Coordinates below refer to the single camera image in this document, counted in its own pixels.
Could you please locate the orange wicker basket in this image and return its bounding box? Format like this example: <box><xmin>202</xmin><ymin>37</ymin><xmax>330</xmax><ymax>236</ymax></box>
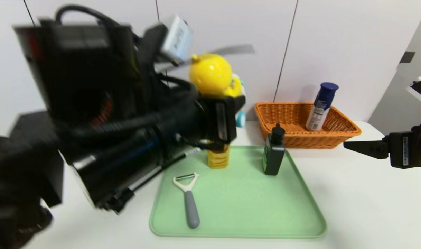
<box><xmin>254</xmin><ymin>102</ymin><xmax>362</xmax><ymax>149</ymax></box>

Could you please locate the white bottle with blue cap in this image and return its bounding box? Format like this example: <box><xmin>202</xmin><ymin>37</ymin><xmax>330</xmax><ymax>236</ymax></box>
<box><xmin>306</xmin><ymin>82</ymin><xmax>339</xmax><ymax>132</ymax></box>

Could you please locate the light green plastic tray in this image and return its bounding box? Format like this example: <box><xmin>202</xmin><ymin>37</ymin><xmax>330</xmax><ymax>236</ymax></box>
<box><xmin>149</xmin><ymin>145</ymin><xmax>327</xmax><ymax>239</ymax></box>

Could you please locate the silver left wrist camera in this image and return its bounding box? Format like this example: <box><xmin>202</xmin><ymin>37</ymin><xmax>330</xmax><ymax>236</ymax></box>
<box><xmin>161</xmin><ymin>15</ymin><xmax>194</xmax><ymax>65</ymax></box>

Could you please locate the white peeler with grey handle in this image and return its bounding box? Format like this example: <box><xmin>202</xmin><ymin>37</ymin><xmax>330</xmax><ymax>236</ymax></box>
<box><xmin>173</xmin><ymin>173</ymin><xmax>200</xmax><ymax>229</ymax></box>

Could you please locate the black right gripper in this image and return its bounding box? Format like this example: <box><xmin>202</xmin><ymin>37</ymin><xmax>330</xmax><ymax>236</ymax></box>
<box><xmin>343</xmin><ymin>120</ymin><xmax>421</xmax><ymax>173</ymax></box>

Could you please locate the dark green black-capped bottle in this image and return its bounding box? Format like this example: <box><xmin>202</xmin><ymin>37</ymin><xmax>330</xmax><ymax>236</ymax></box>
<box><xmin>262</xmin><ymin>123</ymin><xmax>286</xmax><ymax>176</ymax></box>

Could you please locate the yellow potato chips box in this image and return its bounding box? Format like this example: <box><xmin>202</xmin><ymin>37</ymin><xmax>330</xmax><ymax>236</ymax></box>
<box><xmin>207</xmin><ymin>145</ymin><xmax>230</xmax><ymax>169</ymax></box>

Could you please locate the yellow duck toy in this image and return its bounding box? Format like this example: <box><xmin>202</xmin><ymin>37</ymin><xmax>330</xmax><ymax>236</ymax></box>
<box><xmin>189</xmin><ymin>53</ymin><xmax>247</xmax><ymax>128</ymax></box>

